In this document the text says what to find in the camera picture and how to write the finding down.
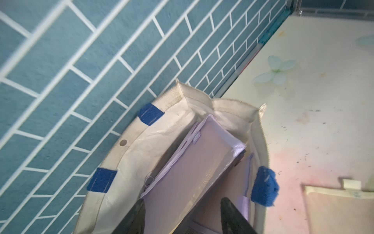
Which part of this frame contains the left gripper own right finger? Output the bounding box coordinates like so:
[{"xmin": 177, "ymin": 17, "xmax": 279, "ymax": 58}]
[{"xmin": 220, "ymin": 197, "xmax": 257, "ymax": 234}]

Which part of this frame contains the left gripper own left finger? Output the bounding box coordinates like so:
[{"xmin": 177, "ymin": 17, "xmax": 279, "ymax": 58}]
[{"xmin": 112, "ymin": 199, "xmax": 146, "ymax": 234}]

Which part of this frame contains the purple trimmed mesh pouch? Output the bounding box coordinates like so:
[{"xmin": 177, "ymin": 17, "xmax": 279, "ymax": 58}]
[{"xmin": 189, "ymin": 152, "xmax": 255, "ymax": 234}]

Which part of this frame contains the yellow trimmed mesh pouch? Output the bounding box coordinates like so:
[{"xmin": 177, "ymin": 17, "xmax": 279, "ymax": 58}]
[{"xmin": 304, "ymin": 179, "xmax": 374, "ymax": 234}]

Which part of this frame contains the white canvas tote bag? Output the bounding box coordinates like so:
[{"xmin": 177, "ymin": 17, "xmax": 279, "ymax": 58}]
[{"xmin": 74, "ymin": 83, "xmax": 279, "ymax": 234}]

